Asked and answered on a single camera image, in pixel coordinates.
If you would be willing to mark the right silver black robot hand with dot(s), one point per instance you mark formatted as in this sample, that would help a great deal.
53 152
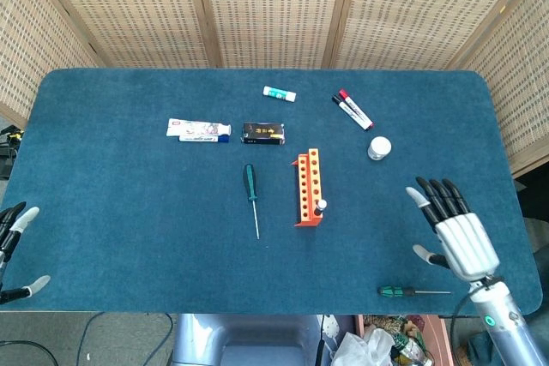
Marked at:
467 246

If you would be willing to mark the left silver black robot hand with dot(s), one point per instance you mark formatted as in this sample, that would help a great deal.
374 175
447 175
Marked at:
10 229

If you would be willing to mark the orange tube rack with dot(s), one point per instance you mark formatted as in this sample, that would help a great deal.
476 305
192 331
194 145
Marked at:
305 186

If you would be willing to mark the black equipment beside table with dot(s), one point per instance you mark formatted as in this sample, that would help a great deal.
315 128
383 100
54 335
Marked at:
8 156

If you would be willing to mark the pink box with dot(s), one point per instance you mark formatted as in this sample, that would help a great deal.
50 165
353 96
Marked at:
437 340

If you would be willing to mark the blue table cloth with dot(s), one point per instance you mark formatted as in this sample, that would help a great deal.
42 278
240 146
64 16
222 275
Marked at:
128 233

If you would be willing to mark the small white jar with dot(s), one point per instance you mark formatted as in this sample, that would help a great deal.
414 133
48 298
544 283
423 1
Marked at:
379 147

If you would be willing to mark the white plastic bag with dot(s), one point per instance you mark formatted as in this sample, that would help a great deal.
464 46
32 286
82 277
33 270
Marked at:
364 349

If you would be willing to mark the white marker with red cap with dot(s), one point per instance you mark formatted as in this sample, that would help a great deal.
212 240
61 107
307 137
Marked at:
344 93

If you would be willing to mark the white marker with black cap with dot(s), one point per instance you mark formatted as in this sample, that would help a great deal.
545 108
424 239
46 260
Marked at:
336 100

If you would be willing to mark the white toothpaste tube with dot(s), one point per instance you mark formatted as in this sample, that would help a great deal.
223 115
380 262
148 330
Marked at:
193 127

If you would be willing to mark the long green black screwdriver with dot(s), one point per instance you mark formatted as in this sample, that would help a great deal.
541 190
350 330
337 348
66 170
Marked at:
249 181

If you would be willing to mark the blue-grey robot torso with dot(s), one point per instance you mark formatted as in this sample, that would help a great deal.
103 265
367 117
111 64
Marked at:
257 340

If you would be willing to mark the black rectangular box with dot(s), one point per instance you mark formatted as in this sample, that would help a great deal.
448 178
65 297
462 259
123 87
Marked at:
261 132

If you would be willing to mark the white green glue stick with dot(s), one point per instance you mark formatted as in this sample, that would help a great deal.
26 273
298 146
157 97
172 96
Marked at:
279 93

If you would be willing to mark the woven wooden folding screen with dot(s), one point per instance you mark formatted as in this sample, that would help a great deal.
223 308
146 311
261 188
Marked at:
274 10

